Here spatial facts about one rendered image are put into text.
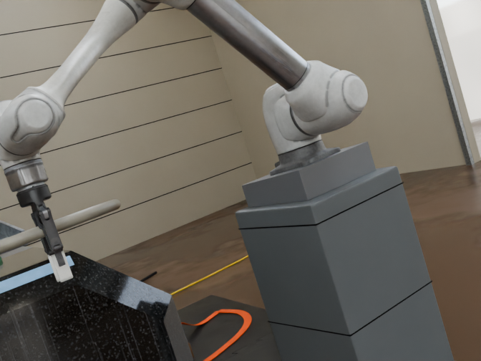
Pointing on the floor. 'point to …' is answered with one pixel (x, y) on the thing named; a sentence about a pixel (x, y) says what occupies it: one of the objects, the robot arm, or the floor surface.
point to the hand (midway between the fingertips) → (60, 267)
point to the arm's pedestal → (346, 275)
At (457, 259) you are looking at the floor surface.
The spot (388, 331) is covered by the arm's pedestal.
